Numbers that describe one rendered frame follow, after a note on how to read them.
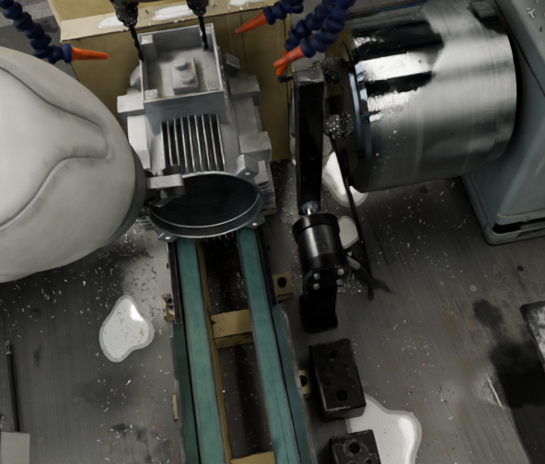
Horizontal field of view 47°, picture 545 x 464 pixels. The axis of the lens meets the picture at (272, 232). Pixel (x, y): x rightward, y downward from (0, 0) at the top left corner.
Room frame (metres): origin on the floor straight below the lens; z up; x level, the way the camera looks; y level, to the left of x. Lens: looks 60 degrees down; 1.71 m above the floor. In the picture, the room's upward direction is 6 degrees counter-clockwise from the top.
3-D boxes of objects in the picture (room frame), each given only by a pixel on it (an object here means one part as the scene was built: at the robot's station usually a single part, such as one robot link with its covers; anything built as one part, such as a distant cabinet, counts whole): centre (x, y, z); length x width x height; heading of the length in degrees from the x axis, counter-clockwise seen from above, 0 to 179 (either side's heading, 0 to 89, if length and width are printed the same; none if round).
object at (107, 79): (0.71, 0.11, 0.97); 0.30 x 0.11 x 0.34; 95
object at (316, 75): (0.44, -0.05, 1.12); 0.04 x 0.03 x 0.26; 5
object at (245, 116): (0.54, 0.09, 1.02); 0.20 x 0.19 x 0.19; 4
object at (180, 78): (0.58, 0.10, 1.11); 0.12 x 0.11 x 0.07; 4
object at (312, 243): (0.55, -0.08, 0.92); 0.45 x 0.13 x 0.24; 5
